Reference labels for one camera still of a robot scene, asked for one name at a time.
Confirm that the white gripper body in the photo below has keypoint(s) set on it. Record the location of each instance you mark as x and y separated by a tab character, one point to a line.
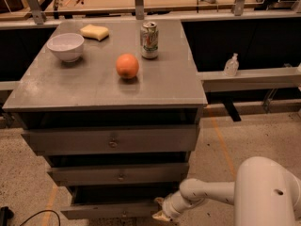
168	205

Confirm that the grey bottom drawer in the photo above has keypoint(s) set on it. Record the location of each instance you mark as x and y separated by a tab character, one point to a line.
124	201

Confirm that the grey drawer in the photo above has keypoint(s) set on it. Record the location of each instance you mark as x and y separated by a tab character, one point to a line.
119	174
124	201
93	140

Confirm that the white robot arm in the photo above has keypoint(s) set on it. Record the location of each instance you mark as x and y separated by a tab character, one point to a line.
263	194

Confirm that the grey middle drawer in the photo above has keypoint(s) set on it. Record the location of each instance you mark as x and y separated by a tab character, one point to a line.
119	174

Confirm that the grey top drawer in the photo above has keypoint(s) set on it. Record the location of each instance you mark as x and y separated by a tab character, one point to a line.
93	140

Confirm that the grey drawer cabinet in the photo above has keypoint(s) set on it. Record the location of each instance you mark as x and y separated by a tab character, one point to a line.
89	93

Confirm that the orange fruit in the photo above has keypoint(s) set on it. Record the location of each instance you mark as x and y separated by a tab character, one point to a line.
127	66

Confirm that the clear sanitizer bottle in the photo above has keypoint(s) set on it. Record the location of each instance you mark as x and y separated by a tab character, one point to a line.
231	66

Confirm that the black floor device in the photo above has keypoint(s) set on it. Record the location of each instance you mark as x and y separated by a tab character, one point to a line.
5	215

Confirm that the soda can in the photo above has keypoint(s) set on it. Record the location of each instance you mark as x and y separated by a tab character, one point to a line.
149	34

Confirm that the yellow sponge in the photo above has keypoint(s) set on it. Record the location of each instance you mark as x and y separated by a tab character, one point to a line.
94	32

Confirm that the white bowl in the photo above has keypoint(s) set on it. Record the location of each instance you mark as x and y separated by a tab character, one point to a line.
67	47

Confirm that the wooden workbench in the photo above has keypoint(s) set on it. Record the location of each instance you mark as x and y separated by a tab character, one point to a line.
186	10

